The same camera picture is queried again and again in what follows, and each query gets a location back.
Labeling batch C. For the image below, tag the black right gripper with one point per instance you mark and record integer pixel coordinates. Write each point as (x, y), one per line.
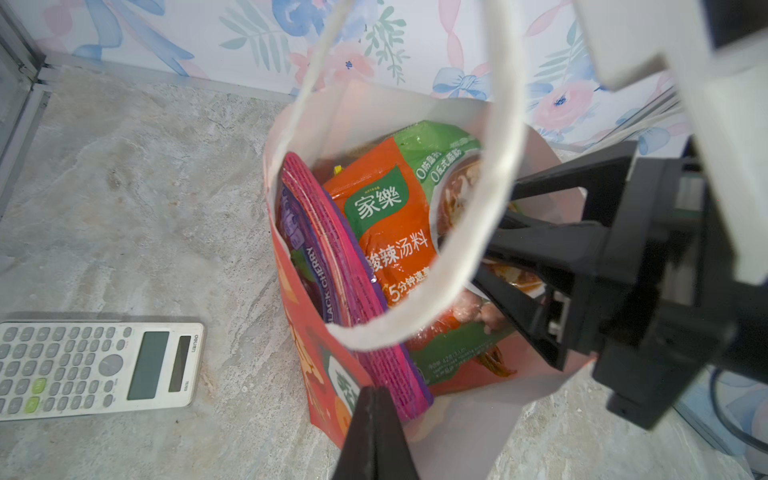
(648, 288)

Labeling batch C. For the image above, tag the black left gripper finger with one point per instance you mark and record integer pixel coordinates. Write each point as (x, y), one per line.
(375, 447)

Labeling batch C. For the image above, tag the green orange noodle packet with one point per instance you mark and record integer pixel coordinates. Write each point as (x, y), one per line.
(399, 199)

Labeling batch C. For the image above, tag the purple Fox's candy bag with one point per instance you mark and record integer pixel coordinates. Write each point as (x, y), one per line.
(340, 284)

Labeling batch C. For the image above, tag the red paper gift bag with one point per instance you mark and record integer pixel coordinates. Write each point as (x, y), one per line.
(334, 122)

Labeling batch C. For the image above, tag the white grey calculator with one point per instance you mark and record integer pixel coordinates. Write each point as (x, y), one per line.
(57, 369)

